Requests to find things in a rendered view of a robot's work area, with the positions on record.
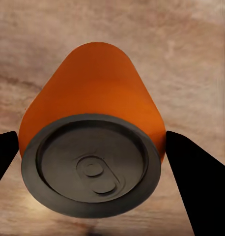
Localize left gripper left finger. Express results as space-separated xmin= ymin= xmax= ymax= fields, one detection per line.
xmin=0 ymin=131 xmax=19 ymax=180

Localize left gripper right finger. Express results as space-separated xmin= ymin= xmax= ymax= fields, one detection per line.
xmin=166 ymin=131 xmax=225 ymax=236

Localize can of soda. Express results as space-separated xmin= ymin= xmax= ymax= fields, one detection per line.
xmin=18 ymin=42 xmax=167 ymax=219

